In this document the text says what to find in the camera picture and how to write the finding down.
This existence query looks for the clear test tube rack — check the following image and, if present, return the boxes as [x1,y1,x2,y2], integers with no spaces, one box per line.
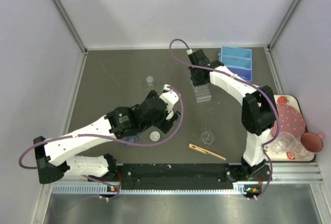
[192,84,212,103]

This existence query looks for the blue plastic bin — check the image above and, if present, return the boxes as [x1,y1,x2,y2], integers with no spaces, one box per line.
[219,46,252,82]

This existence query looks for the small glass flask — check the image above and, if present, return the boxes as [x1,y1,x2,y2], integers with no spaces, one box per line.
[146,76,155,90]

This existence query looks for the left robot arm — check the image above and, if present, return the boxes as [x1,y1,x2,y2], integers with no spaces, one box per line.
[34,88,180,184]

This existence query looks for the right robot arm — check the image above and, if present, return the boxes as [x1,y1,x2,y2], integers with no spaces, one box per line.
[187,49,278,181]

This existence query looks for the large white evaporating dish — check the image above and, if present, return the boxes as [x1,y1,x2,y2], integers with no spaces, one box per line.
[166,111,174,120]

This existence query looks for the small white crucible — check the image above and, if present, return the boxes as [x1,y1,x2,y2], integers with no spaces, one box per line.
[149,131,161,142]

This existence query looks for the blue safety glasses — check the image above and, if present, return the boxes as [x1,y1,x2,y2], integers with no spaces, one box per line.
[125,135,139,147]

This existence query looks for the wooden test tube clamp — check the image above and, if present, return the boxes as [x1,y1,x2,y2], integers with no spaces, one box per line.
[188,143,227,161]

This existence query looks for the glass beaker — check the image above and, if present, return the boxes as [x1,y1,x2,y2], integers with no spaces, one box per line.
[201,131,215,145]

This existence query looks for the pink plate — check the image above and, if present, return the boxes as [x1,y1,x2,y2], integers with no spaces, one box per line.
[277,103,306,138]

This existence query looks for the clear plastic cup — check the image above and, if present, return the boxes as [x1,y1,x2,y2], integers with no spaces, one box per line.
[269,132,297,154]

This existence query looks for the strawberry pattern tray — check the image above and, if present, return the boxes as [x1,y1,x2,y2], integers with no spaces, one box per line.
[267,94,315,162]

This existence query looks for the clear glass on tray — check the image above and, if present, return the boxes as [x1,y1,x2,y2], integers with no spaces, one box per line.
[292,141,314,160]

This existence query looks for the red funnel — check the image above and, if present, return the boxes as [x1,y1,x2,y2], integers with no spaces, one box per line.
[300,132,325,153]

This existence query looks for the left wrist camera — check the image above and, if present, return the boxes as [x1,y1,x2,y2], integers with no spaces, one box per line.
[159,84,179,113]

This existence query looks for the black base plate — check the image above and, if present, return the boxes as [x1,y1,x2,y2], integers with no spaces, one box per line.
[87,163,249,190]

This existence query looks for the grey cable duct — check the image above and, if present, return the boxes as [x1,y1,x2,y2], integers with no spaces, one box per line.
[52,184,251,196]

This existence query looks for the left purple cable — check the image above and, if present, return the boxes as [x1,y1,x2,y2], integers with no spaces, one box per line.
[18,85,184,169]

